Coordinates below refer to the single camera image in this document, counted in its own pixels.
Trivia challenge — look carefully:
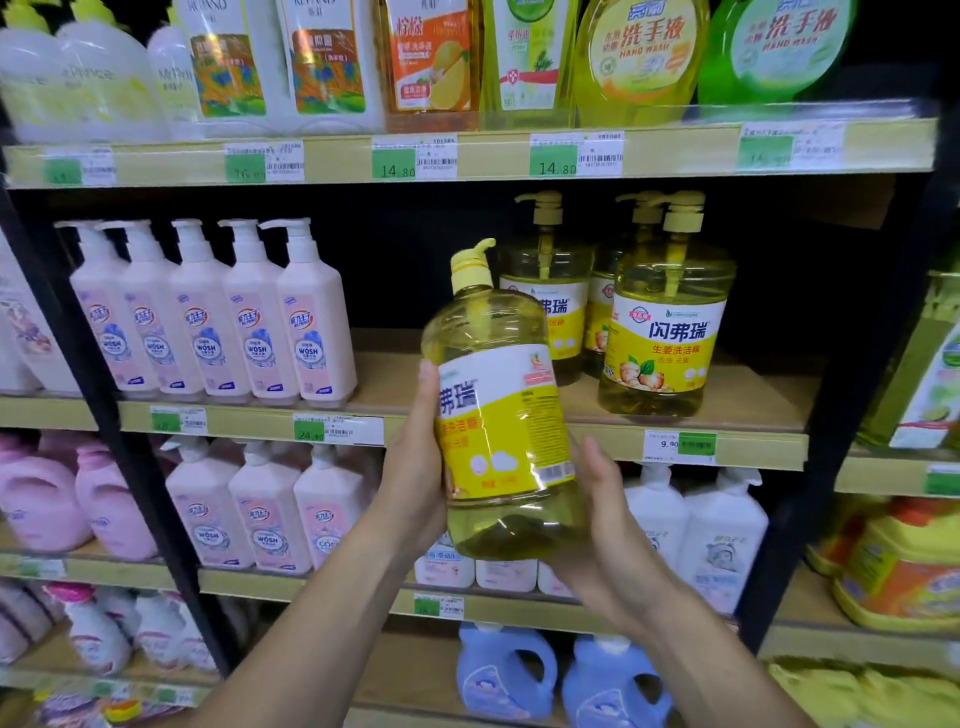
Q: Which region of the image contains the person's right hand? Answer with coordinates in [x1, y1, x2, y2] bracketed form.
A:
[539, 436, 704, 640]

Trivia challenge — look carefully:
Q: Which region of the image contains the person's left hand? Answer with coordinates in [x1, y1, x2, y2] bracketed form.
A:
[372, 359, 453, 575]

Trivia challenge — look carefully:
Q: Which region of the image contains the yellow dish soap pump bottle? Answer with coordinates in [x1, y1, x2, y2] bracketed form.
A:
[498, 191, 594, 388]
[597, 191, 738, 419]
[419, 238, 590, 562]
[581, 191, 665, 380]

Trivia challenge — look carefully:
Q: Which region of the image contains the person's left forearm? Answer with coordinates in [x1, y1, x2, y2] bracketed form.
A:
[183, 518, 429, 728]

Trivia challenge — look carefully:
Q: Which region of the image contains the person's right forearm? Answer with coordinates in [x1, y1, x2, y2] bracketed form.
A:
[622, 584, 815, 728]

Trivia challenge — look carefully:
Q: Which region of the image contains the white baby label bottle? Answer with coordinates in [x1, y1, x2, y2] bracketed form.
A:
[476, 558, 539, 594]
[413, 532, 476, 589]
[537, 562, 575, 599]

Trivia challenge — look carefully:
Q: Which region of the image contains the pink angular pump bottle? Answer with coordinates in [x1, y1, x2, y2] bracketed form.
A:
[161, 437, 256, 570]
[228, 440, 313, 575]
[293, 443, 373, 571]

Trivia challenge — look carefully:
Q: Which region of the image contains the light blue detergent jug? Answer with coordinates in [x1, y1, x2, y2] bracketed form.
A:
[455, 622, 560, 725]
[562, 635, 674, 728]

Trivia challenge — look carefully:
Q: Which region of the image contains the yellow orange detergent jug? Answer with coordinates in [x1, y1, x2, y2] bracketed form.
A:
[832, 496, 960, 635]
[806, 494, 890, 577]

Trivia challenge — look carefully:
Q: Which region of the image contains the pink detergent jug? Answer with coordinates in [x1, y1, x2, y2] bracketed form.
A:
[74, 442, 159, 562]
[0, 434, 93, 555]

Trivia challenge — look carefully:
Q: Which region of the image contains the purple yellow detergent pouch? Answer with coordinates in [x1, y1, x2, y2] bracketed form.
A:
[33, 686, 151, 728]

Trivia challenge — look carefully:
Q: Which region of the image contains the white bottle floral label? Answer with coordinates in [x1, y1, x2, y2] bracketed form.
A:
[0, 337, 43, 397]
[0, 228, 82, 397]

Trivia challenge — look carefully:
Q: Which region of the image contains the orange bottle lemon label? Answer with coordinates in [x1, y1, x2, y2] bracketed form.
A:
[374, 0, 485, 133]

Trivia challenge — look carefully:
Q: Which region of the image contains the white bottle colourful label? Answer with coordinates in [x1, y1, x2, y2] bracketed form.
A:
[172, 0, 298, 138]
[277, 0, 388, 135]

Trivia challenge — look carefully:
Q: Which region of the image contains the tall yellow green bottle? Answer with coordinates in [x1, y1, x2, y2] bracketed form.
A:
[479, 0, 583, 129]

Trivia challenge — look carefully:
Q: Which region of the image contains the small white bottle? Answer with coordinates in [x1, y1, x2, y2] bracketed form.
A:
[146, 22, 204, 142]

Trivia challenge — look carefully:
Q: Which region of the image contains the round yellow hand wash bottle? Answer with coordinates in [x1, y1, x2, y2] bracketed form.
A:
[573, 0, 712, 127]

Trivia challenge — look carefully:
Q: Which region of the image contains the round white bottle green pump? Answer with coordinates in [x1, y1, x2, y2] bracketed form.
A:
[56, 0, 170, 144]
[0, 0, 80, 145]

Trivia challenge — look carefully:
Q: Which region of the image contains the round green hand wash bottle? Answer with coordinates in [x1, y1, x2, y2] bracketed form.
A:
[697, 0, 860, 106]

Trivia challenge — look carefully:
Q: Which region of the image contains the wooden shelf rack black frame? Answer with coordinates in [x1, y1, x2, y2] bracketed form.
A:
[0, 0, 960, 728]

